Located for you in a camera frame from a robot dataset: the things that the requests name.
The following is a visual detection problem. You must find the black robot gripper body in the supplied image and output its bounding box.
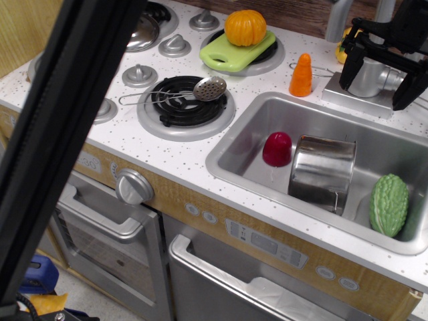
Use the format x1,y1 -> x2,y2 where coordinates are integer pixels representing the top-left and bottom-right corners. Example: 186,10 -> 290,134
350,1 -> 427,64

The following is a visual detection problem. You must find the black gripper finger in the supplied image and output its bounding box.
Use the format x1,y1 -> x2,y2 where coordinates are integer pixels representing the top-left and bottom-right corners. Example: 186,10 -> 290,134
392,60 -> 427,111
339,33 -> 370,90

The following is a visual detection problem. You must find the silver sink basin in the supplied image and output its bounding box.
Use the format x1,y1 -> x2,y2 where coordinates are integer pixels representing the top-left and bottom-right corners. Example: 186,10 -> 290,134
206,92 -> 427,255

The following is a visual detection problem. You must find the stainless steel pot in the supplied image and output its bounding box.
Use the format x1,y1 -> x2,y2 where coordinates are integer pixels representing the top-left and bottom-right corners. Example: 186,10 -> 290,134
288,134 -> 357,215

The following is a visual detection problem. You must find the silver pot lid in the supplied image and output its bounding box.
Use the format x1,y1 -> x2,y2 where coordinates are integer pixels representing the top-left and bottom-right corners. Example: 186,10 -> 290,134
126,14 -> 160,52

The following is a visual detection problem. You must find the yellow toy fruit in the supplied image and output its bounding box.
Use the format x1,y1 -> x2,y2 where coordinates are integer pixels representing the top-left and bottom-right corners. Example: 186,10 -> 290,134
335,27 -> 352,64

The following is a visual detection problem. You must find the silver toy faucet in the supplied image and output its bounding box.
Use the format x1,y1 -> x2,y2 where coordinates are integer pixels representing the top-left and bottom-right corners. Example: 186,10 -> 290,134
322,1 -> 403,119

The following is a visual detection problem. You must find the orange toy carrot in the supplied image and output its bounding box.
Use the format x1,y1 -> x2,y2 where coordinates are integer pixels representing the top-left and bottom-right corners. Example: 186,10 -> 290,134
289,53 -> 312,97

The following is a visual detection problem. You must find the orange toy pumpkin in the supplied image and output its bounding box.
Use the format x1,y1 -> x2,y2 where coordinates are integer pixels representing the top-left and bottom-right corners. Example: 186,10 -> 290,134
224,9 -> 267,47

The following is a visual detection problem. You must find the green toy cutting board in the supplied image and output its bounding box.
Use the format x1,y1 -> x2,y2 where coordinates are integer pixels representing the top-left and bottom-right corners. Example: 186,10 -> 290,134
199,31 -> 276,72

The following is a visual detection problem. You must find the green toy bitter gourd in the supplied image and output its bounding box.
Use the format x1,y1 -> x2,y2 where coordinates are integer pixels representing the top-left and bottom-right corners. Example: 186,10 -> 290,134
369,174 -> 409,237

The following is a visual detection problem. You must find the red toy cup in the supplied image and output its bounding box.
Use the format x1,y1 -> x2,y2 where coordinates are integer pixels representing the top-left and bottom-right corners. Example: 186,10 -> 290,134
262,132 -> 292,167

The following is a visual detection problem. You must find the silver stove knob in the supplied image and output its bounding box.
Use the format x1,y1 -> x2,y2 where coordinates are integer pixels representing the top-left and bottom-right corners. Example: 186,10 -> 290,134
93,98 -> 118,124
189,9 -> 220,31
158,34 -> 191,58
122,64 -> 158,88

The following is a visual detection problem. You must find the metal slotted skimmer spoon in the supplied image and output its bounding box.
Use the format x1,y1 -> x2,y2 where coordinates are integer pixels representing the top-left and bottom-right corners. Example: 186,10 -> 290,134
118,76 -> 227,106

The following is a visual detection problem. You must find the black front stove burner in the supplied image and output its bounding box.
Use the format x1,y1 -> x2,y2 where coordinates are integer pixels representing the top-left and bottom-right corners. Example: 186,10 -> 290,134
136,76 -> 236,142

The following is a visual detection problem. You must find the silver oven dial knob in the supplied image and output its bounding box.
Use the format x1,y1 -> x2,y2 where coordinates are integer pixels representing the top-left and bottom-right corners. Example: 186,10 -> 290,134
115,169 -> 154,205

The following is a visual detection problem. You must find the silver dishwasher door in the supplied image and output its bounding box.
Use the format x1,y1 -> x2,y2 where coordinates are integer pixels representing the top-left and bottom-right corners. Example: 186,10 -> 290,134
168,233 -> 379,321

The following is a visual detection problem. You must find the silver oven door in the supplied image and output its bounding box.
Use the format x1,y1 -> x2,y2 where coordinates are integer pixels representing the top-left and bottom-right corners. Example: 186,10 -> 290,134
51,171 -> 173,320

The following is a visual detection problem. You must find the yellow cloth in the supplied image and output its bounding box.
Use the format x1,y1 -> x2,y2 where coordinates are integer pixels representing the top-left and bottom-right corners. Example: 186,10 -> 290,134
29,293 -> 68,316

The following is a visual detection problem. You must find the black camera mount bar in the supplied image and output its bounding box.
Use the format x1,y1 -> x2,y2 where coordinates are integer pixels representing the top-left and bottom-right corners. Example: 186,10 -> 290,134
1,1 -> 146,316

